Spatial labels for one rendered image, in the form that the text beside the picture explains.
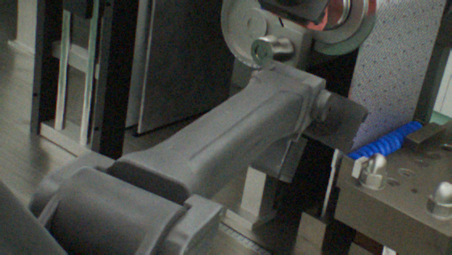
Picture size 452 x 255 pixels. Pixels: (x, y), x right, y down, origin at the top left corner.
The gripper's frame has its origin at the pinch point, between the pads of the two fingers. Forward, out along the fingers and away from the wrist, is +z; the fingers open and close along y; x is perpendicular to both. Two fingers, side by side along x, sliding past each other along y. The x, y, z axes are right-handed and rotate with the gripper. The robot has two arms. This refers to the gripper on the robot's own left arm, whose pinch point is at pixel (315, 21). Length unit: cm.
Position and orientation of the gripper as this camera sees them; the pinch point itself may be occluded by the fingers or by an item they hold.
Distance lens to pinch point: 101.5
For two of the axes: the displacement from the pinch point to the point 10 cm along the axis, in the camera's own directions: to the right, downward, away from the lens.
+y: 7.9, 3.8, -4.8
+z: 3.4, 3.9, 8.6
